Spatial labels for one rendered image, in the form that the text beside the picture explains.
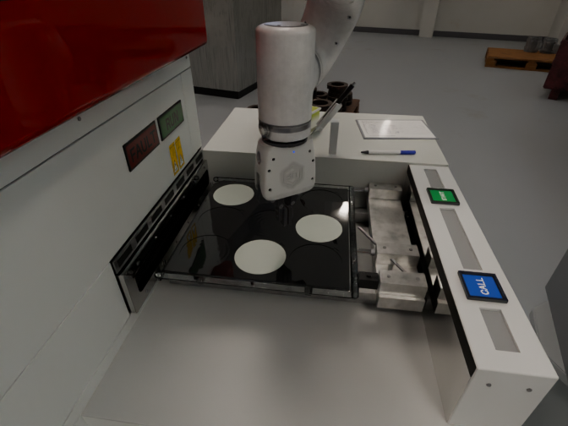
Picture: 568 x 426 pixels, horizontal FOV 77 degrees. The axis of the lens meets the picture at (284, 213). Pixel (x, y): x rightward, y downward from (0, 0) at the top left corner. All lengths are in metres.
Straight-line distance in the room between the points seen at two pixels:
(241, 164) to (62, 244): 0.54
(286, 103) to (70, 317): 0.42
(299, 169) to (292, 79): 0.15
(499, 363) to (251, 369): 0.36
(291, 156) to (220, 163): 0.42
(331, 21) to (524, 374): 0.53
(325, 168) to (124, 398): 0.65
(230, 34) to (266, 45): 4.02
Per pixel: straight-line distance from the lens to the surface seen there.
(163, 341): 0.70
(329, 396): 0.62
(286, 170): 0.59
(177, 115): 0.82
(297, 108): 0.54
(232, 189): 0.91
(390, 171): 0.94
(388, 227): 0.83
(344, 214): 0.82
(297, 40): 0.51
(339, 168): 0.93
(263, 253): 0.70
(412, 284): 0.67
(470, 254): 0.69
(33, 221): 0.50
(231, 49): 4.56
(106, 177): 0.60
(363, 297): 0.72
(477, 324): 0.57
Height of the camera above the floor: 1.36
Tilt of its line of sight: 35 degrees down
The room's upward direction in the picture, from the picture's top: straight up
